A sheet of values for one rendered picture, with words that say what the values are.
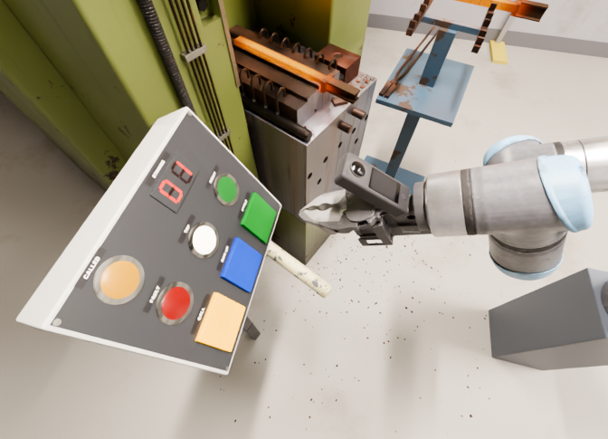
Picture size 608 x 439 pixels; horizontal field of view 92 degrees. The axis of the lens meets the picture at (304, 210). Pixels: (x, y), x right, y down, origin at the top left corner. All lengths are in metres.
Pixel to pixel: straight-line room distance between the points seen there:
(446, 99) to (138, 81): 1.07
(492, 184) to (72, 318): 0.49
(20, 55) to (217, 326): 0.84
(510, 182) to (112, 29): 0.62
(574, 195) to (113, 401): 1.69
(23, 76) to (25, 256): 1.33
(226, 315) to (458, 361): 1.31
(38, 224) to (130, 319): 1.91
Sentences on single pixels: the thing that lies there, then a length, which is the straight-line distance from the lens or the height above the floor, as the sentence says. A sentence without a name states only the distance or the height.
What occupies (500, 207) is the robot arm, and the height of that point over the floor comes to 1.22.
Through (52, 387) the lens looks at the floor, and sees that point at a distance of 1.87.
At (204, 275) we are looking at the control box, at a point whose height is 1.07.
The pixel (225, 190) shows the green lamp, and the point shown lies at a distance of 0.52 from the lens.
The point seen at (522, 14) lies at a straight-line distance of 1.41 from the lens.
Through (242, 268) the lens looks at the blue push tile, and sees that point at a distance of 0.54.
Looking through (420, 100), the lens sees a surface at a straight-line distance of 1.30.
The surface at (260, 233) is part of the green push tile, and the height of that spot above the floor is 1.00.
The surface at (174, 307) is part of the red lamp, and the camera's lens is 0.46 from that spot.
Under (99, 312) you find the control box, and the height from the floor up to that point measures 1.16.
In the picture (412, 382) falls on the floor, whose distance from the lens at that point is 1.58.
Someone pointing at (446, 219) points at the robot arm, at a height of 1.18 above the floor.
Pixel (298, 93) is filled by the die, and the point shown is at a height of 0.99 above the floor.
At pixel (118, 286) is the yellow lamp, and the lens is 0.42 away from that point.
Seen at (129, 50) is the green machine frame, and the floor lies 1.22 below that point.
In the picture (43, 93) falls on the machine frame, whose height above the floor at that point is 0.99.
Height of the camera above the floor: 1.51
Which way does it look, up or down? 59 degrees down
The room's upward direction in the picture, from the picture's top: straight up
